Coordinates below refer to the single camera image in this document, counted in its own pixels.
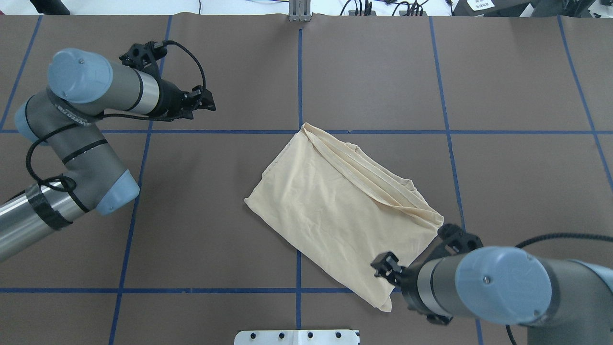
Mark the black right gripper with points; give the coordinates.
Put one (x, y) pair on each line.
(410, 286)

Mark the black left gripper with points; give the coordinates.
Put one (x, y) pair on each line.
(169, 97)

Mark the pale yellow long-sleeve shirt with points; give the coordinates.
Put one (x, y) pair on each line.
(341, 209)

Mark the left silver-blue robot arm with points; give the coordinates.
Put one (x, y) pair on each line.
(73, 167)

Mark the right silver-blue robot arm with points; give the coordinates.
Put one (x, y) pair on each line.
(559, 302)

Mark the brown gridded table mat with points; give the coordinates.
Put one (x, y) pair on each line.
(503, 124)

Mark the black box with label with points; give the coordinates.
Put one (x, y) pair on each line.
(489, 8)

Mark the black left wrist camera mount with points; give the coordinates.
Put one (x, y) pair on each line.
(145, 57)

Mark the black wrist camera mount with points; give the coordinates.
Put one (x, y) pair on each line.
(455, 240)
(145, 57)

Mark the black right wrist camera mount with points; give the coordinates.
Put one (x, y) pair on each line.
(455, 240)

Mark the aluminium frame post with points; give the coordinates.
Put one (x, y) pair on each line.
(299, 10)

